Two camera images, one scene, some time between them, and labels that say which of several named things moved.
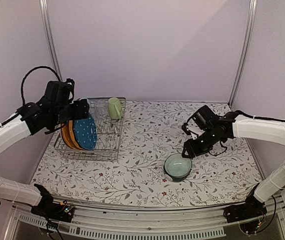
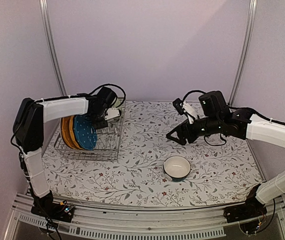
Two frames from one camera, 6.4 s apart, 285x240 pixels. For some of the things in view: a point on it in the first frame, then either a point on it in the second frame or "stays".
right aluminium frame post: x=249 y=33 stays
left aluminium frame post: x=44 y=6 stays
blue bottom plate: x=86 y=132 stays
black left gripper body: x=63 y=114 → x=96 y=119
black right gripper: x=192 y=150 → x=180 y=129
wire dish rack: x=109 y=132 stays
